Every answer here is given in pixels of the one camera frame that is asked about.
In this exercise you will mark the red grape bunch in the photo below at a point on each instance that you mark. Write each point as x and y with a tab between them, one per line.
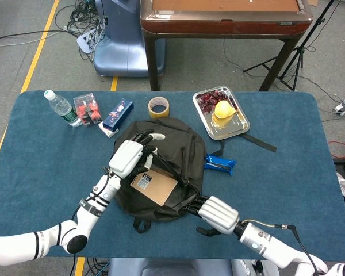
208	100

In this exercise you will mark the yellow tape roll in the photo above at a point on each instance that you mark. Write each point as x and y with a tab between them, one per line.
153	113

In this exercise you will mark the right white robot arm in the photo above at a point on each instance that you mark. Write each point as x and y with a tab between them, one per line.
276	247

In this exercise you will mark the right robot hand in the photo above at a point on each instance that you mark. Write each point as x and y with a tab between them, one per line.
218	214

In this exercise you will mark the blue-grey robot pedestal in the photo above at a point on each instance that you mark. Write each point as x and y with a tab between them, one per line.
123	49

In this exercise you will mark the white flat box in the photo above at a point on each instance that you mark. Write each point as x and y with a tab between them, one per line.
109	132

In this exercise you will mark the yellow pear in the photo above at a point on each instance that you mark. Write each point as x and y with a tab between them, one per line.
222	109

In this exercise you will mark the black tripod stand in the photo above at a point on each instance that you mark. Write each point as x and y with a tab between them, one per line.
297	57

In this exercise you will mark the blue snack packet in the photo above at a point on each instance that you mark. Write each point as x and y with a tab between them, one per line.
220	164

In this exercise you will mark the grey robot torso base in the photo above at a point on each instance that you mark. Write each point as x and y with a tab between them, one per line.
175	268

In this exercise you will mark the stainless steel tray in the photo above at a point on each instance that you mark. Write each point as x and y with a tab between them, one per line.
233	126

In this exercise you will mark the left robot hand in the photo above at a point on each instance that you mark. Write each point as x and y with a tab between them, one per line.
126	158

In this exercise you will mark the brown mahjong table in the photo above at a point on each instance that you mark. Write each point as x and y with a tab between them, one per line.
218	26

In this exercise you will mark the brown kraft spiral notebook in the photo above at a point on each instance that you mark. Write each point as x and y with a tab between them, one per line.
158	189

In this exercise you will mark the black fabric backpack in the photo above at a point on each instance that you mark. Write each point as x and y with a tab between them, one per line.
184	143

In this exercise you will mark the clear plastic box red contents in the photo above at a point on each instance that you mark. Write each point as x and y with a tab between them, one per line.
87	110

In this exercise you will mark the clear water bottle green label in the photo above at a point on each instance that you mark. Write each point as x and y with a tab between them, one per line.
61	107

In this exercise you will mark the blue rectangular carton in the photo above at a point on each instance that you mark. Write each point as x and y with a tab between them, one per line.
118	113

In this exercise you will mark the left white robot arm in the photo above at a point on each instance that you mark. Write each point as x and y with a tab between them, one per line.
86	215

